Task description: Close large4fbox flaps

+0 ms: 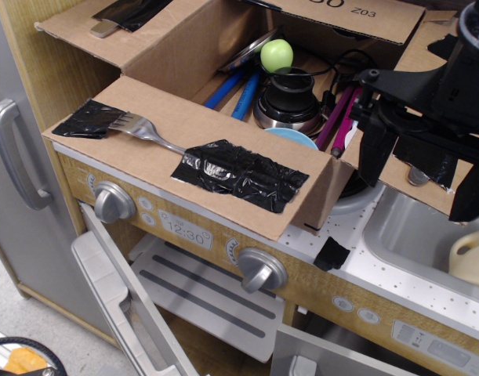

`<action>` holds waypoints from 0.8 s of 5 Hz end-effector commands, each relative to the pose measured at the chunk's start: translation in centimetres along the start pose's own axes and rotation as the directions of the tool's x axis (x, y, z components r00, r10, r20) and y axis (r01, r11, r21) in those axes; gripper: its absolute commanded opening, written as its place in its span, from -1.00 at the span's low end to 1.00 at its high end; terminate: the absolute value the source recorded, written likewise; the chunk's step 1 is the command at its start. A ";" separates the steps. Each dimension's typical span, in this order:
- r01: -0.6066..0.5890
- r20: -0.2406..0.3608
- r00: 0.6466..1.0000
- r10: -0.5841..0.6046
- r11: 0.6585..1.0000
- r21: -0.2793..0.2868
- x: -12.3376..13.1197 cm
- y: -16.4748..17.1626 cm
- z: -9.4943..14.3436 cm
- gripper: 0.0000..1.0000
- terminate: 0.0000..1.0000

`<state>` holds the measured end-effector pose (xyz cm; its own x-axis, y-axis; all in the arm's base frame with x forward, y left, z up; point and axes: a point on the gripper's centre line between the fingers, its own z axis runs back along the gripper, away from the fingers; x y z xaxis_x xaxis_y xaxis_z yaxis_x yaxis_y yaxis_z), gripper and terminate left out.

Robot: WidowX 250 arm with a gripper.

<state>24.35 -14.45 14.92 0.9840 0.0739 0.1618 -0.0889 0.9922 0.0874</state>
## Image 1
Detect black tape on rear flap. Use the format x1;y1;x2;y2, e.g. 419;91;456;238
93;0;172;32

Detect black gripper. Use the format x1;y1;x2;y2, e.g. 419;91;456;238
351;1;479;222

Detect green apple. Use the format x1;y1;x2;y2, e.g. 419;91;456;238
260;39;294;73

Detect grey oven door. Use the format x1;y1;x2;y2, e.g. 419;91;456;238
71;203;198;375

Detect silver left oven knob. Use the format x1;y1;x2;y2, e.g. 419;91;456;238
94;180;136;223

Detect light blue bowl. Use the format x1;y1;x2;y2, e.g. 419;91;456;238
266;128;318;150

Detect silver toy sink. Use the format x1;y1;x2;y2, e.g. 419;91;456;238
364;188;479;302

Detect small black tape piece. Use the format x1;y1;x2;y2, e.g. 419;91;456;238
314;237;350;272

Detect purple marker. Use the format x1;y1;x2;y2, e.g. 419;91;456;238
315;84;357;150

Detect black tape on right flap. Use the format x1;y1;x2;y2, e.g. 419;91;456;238
393;137;458;190

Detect magenta marker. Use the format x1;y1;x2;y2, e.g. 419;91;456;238
331;85;362;158

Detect silver metal plate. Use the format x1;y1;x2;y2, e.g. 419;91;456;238
218;27;282;73

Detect large cardboard box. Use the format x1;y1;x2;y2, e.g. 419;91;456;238
37;1;463;240

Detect toy kitchen stove unit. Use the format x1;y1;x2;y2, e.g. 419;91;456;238
44;131;479;375

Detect black silver 3D mouse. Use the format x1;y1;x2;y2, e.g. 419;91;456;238
253;67;321;134

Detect black tape on front flap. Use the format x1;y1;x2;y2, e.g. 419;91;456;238
172;139;309;214

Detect blue marker right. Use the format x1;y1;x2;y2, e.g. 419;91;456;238
231;70;261;121

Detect cream plastic jug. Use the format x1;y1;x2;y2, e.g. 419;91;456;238
448;231;479;286

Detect silver utensil on rear flap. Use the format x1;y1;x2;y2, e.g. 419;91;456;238
90;20;119;38

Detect black tape on fork tines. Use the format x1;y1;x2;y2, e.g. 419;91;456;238
52;99;126;139

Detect white oven rack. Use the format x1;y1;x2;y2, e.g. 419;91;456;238
128;235;285;363

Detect silver right oven knob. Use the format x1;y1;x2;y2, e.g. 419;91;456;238
238;248;288;293

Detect grey fridge door handle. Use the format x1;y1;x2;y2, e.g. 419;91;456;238
0;99;53;211

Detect blue marker left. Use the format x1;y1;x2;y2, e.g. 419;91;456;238
203;68;246;109

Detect black cable in box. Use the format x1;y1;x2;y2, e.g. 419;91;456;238
276;49;379;118

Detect silver oven knob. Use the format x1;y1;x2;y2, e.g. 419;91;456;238
238;248;288;293
94;180;136;223

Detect silver metal fork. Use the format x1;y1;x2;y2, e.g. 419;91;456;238
109;112;186;155

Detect orange object with black cable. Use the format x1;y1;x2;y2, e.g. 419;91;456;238
0;337;67;375

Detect grey cabinet door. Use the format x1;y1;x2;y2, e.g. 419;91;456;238
270;324;410;376

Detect black tape on flap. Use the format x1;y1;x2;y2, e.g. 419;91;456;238
393;137;458;190
172;139;309;214
93;0;172;32

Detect blue marker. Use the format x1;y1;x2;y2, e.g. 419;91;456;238
203;68;246;109
231;70;261;121

